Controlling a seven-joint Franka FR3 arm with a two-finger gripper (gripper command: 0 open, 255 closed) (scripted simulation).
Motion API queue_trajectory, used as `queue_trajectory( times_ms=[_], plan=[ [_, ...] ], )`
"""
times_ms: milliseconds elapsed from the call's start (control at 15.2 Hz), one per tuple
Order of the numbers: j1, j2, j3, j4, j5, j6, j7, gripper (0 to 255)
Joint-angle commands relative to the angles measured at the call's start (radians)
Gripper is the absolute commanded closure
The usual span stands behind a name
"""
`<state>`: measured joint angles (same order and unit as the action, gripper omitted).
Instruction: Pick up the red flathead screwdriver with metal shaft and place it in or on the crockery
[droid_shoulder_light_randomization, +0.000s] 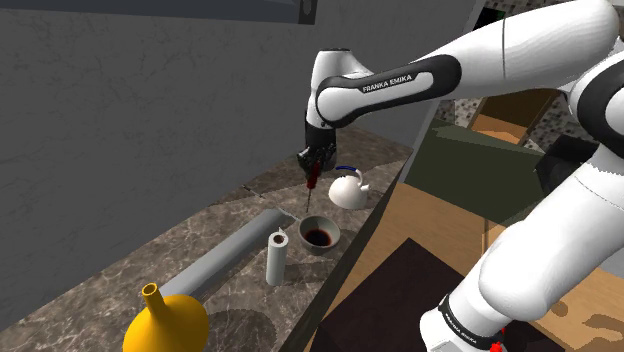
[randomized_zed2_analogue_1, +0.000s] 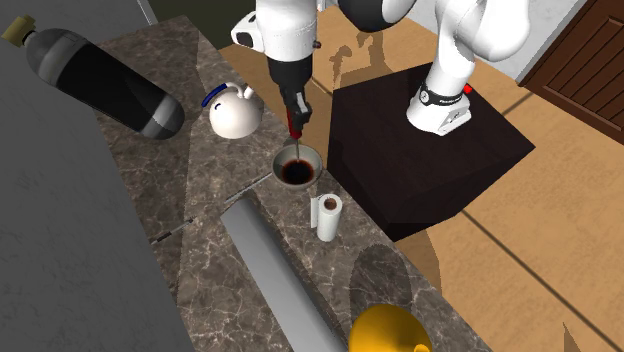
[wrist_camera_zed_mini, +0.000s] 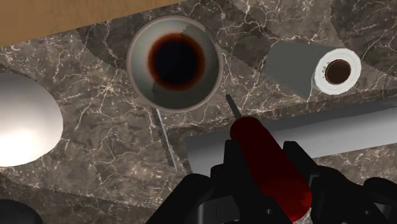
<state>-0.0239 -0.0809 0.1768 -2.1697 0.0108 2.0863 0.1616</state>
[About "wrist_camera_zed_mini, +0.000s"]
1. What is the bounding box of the grey bowl with dark centre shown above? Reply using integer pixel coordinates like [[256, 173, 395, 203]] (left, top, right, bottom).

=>
[[126, 15, 224, 113]]

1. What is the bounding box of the white paper towel roll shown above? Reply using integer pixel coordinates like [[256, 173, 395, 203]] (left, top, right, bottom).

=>
[[263, 40, 363, 102]]

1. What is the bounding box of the red-handled screwdriver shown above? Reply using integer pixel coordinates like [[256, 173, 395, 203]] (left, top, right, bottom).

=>
[[225, 94, 313, 223]]

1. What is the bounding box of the black round object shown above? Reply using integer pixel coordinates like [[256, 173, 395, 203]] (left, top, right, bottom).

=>
[[0, 199, 43, 224]]

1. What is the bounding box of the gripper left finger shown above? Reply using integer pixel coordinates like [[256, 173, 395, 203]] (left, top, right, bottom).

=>
[[145, 139, 290, 224]]

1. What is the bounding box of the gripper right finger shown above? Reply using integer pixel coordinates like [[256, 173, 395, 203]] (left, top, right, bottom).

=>
[[282, 141, 397, 224]]

